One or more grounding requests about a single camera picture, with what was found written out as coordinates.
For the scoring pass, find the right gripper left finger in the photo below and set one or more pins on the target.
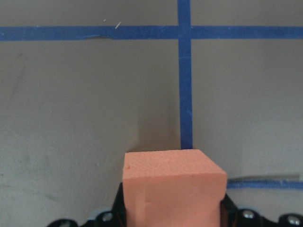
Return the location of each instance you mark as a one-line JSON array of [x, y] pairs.
[[119, 210]]

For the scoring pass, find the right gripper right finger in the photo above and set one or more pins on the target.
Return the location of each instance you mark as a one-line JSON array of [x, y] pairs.
[[228, 212]]

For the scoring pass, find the orange foam block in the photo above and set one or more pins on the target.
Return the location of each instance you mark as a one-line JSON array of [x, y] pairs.
[[172, 188]]

